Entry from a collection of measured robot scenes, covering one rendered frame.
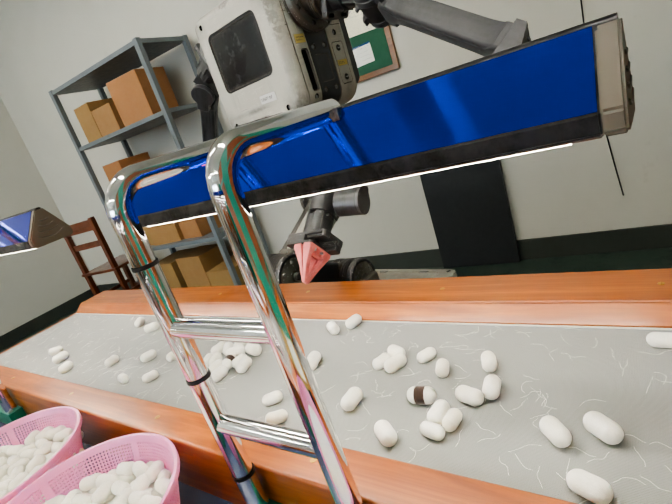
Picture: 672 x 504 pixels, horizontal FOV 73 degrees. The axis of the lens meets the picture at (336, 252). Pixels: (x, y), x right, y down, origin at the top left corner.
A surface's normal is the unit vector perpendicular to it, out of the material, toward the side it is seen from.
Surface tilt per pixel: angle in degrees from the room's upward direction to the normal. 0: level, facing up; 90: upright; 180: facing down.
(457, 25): 58
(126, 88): 90
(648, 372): 0
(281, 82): 90
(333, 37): 90
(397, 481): 0
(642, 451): 0
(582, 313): 45
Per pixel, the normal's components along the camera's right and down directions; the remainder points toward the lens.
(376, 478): -0.30, -0.91
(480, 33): -0.59, -0.18
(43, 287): 0.82, -0.10
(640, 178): -0.48, 0.41
